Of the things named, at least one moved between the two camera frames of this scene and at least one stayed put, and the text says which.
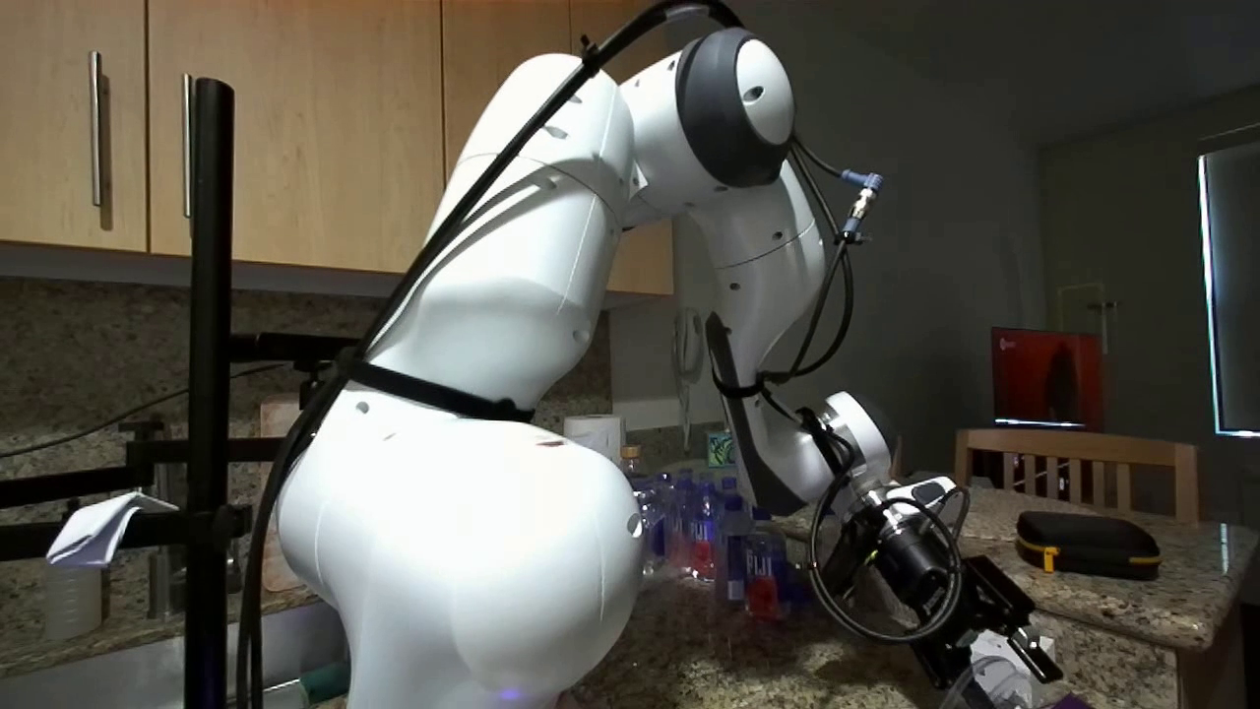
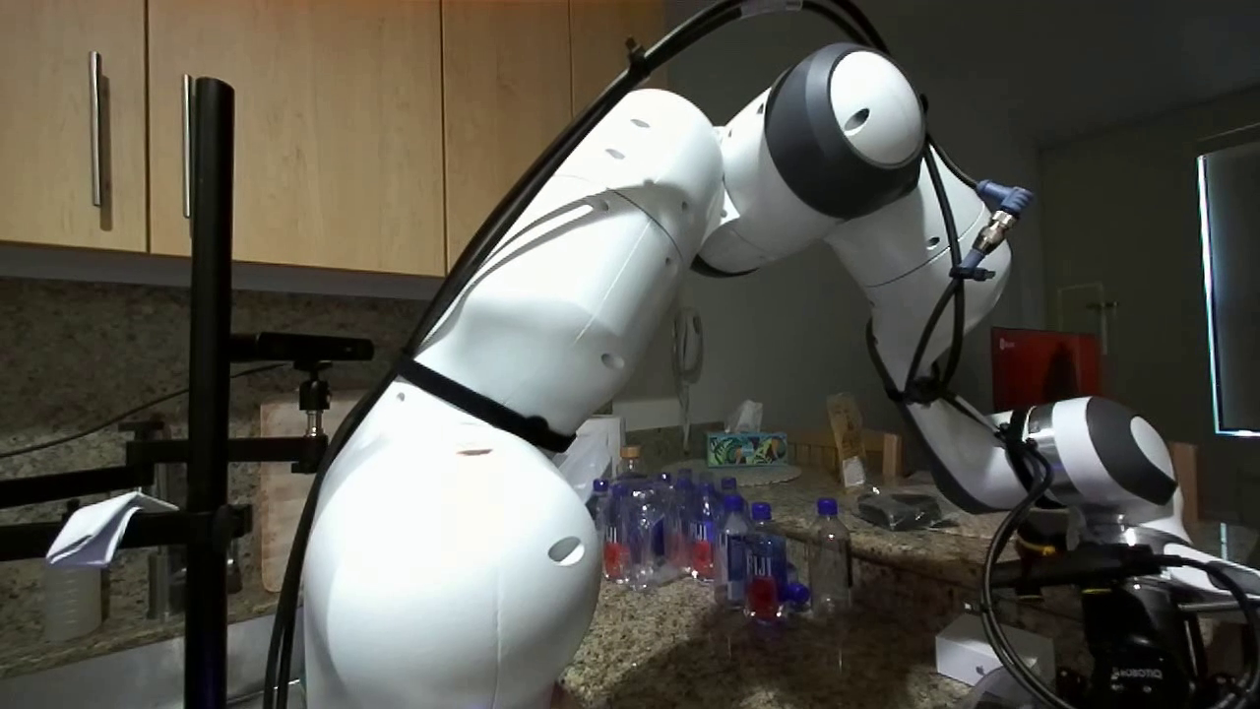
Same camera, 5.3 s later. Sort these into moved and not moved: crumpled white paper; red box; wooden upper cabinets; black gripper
Moved: black gripper
Not moved: crumpled white paper; wooden upper cabinets; red box
